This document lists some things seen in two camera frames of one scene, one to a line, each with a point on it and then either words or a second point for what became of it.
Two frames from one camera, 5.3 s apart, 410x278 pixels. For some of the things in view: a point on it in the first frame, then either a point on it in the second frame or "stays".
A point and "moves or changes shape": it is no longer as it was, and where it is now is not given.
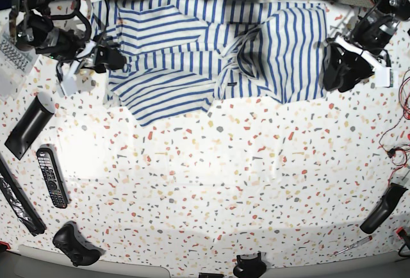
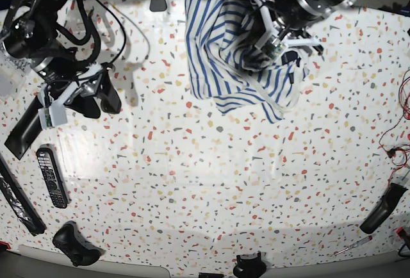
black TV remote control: (52, 170) stays
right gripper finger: (109, 56) to (106, 89)
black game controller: (70, 241) stays
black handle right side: (384, 209) stays
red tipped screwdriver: (365, 239) stays
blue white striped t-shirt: (184, 52) moves or changes shape
